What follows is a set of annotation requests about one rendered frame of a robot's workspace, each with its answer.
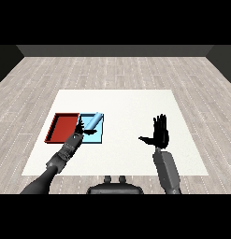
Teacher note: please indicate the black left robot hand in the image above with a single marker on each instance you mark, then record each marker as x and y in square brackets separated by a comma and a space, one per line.
[80, 128]

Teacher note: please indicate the light blue shallow open box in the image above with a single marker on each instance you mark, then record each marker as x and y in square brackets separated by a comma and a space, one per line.
[93, 136]

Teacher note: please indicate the dark grey robot body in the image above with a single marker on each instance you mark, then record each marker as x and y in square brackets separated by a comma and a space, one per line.
[115, 187]

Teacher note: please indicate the red shallow open box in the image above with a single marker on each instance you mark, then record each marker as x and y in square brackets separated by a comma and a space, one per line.
[63, 128]

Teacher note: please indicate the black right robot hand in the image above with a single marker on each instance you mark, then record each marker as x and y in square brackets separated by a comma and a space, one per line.
[160, 133]

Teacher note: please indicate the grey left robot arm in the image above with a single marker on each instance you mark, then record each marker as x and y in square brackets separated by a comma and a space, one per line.
[62, 154]

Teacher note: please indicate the light blue can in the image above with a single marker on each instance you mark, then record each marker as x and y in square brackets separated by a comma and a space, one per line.
[93, 121]

